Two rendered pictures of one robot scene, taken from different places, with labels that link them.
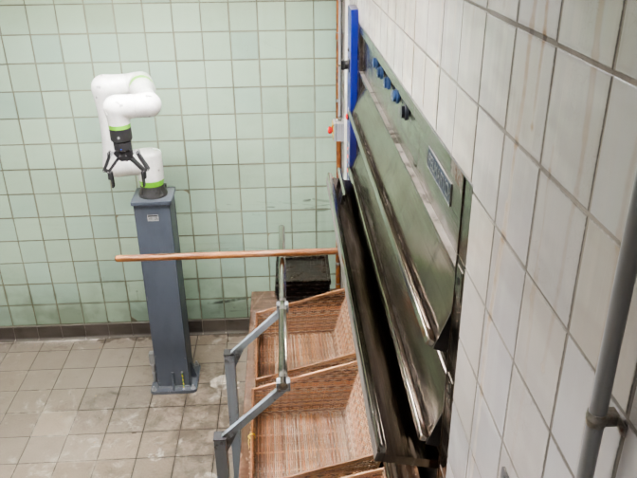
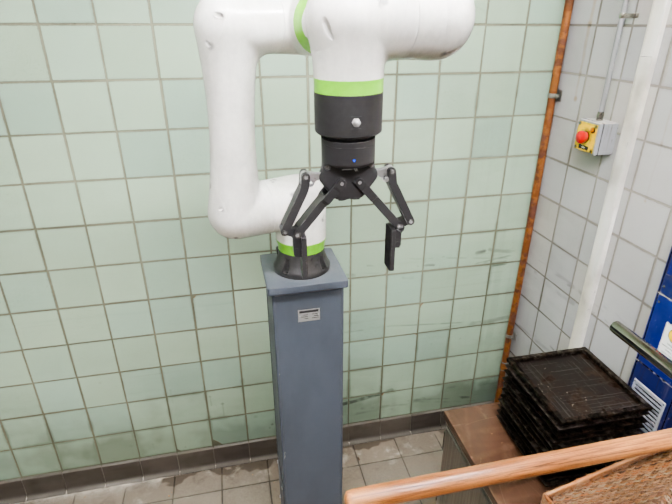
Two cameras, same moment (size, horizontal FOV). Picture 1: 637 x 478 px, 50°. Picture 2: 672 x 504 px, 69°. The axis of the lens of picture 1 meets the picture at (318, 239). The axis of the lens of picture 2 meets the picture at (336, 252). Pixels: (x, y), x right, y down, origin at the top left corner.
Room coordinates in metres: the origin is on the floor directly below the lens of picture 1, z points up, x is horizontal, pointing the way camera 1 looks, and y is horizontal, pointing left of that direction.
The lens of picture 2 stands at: (2.17, 0.97, 1.80)
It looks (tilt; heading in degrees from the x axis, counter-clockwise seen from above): 25 degrees down; 350
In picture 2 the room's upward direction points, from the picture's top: straight up
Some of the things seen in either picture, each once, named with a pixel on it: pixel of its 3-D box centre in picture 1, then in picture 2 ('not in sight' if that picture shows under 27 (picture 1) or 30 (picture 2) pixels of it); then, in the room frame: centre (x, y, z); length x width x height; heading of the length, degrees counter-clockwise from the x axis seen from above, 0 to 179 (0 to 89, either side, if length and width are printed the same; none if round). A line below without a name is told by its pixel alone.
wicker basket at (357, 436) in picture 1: (312, 432); not in sight; (2.06, 0.03, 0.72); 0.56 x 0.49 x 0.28; 4
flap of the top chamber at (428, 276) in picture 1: (390, 163); not in sight; (2.10, -0.23, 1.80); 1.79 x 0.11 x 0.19; 3
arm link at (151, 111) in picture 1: (145, 98); (382, 20); (2.99, 0.75, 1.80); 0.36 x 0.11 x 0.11; 17
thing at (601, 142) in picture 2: (338, 130); (595, 136); (3.59, -0.12, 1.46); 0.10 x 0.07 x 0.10; 3
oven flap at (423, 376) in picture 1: (387, 236); not in sight; (2.10, -0.23, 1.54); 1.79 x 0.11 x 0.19; 3
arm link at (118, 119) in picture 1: (118, 111); (354, 32); (2.84, 0.83, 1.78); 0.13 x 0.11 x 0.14; 107
